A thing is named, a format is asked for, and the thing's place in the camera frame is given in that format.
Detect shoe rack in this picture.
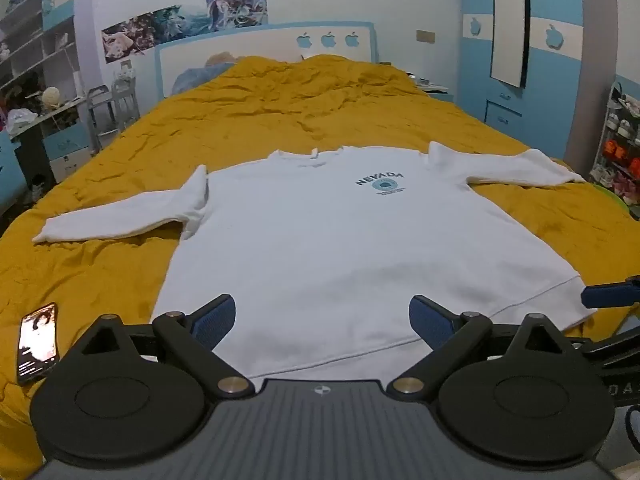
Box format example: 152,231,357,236
589,80,640,213

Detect yellow bedspread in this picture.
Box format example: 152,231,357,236
0,54,640,480

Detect pair of shoes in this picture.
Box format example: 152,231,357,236
22,179,52,202

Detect blue and white wardrobe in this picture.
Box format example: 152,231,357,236
459,0,640,162

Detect white storage box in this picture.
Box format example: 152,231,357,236
47,151,92,184

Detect small wall poster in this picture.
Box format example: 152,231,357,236
205,0,269,32

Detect white and blue headboard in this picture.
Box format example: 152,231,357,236
154,21,382,102

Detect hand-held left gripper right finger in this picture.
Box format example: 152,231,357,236
385,295,573,403

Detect blue and white desk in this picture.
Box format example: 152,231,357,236
0,94,93,206

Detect white plastic bag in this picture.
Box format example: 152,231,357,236
5,108,39,134

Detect blue pillow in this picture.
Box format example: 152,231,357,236
172,62,237,97

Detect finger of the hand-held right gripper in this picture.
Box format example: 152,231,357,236
581,274,640,309

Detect black smartphone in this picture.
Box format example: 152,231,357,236
16,302,61,387

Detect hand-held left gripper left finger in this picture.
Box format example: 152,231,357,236
75,294,253,402

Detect white sweatshirt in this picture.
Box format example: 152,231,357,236
32,141,599,381

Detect long wall poster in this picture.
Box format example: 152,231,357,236
101,4,208,64

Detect wall mirror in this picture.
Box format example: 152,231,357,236
490,0,531,89

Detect white bookshelf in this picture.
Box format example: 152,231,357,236
0,0,82,111

